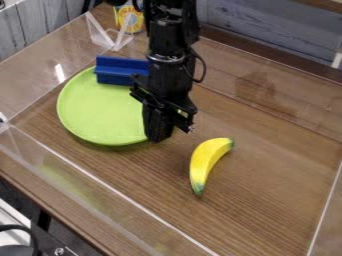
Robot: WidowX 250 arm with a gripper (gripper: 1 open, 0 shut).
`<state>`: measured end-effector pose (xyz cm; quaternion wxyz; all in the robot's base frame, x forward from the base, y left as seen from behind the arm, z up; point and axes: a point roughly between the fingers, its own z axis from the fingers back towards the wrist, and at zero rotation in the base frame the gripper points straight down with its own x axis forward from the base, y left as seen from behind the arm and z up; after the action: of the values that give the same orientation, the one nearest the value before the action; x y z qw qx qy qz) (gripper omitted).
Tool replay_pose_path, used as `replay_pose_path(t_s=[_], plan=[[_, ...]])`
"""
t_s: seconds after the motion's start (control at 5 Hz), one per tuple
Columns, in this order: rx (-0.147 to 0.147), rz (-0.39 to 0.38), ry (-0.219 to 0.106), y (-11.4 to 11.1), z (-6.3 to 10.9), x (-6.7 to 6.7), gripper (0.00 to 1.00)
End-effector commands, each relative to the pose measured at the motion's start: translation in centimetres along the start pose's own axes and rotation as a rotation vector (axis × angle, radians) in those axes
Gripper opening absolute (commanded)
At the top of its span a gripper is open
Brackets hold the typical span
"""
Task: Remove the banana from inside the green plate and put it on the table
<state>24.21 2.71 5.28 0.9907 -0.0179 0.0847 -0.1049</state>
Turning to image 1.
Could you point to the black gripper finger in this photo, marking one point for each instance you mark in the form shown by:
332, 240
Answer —
183, 120
158, 123

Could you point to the blue plastic block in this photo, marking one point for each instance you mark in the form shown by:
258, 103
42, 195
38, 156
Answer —
115, 70

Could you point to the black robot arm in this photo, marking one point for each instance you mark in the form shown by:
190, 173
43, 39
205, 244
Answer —
173, 28

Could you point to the green round plate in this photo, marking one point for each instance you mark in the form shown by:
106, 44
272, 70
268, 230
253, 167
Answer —
99, 112

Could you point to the clear acrylic tray enclosure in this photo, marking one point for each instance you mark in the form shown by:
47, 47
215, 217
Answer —
273, 197

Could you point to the yellow toy banana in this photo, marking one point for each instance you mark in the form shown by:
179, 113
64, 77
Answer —
206, 155

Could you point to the black box with knob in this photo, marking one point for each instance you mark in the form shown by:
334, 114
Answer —
63, 244

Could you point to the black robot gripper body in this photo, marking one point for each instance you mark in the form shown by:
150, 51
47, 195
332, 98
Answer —
165, 87

